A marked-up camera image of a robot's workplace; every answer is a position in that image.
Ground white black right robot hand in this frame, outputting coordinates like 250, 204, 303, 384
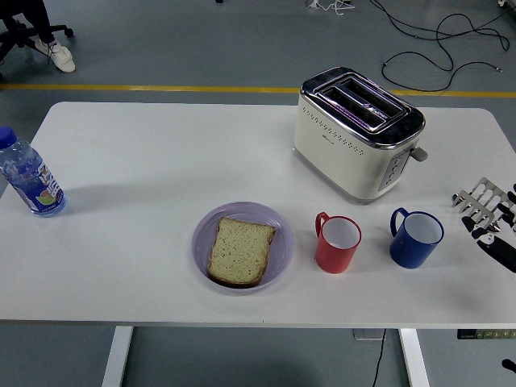
461, 183, 516, 275

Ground blue enamel cup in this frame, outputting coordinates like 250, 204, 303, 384
389, 206, 445, 269

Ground red enamel cup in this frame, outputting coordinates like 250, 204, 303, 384
314, 211, 363, 275

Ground bread slice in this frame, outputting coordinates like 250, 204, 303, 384
206, 216, 277, 289

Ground silver metal toast rack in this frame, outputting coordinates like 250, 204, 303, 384
451, 176, 512, 227

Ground table height control panel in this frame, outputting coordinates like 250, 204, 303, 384
456, 329, 516, 340

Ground white table leg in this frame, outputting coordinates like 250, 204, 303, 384
398, 327, 431, 387
100, 325, 135, 387

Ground grey box under table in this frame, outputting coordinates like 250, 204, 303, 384
353, 328, 386, 342

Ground cream chrome toaster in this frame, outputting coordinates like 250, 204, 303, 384
293, 66, 429, 206

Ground purple round plate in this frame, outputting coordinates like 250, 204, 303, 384
190, 201, 295, 298

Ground yellow floor tape line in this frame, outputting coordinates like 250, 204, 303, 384
0, 82, 516, 99

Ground clear bottle blue cap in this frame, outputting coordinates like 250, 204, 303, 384
0, 125, 68, 218

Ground person's white shoe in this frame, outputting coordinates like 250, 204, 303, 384
34, 38, 77, 73

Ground person's leg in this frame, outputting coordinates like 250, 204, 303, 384
22, 0, 56, 45

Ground black office chair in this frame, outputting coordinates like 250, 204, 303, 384
0, 0, 75, 80

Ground thin black hanging cable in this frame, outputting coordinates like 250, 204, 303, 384
370, 328, 387, 387

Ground black floor cable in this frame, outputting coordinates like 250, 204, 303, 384
368, 0, 516, 93

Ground white floor cable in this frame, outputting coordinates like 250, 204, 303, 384
304, 0, 356, 18

